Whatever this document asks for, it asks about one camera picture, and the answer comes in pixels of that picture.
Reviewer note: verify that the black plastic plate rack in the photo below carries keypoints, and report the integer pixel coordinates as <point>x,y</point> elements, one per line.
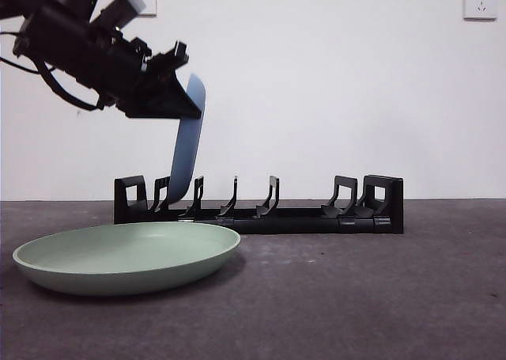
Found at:
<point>296,223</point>

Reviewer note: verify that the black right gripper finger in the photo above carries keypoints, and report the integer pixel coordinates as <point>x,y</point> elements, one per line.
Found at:
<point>170,104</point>

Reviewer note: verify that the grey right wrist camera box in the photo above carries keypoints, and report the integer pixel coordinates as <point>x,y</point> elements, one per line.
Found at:
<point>138,2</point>

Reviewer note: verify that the blue round plate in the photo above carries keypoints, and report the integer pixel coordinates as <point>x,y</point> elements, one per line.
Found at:
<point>189,150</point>

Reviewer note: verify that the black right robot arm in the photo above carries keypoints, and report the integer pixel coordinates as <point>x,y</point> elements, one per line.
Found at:
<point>59,39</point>

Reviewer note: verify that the pale green round plate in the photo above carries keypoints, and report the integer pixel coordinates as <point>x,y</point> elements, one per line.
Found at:
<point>118,257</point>

